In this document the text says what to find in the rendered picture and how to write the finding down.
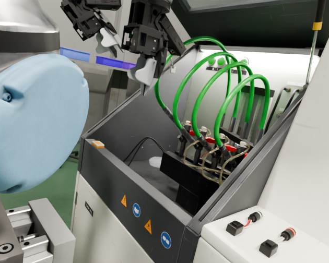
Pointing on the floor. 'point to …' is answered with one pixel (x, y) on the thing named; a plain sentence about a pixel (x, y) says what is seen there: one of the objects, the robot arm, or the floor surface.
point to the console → (306, 161)
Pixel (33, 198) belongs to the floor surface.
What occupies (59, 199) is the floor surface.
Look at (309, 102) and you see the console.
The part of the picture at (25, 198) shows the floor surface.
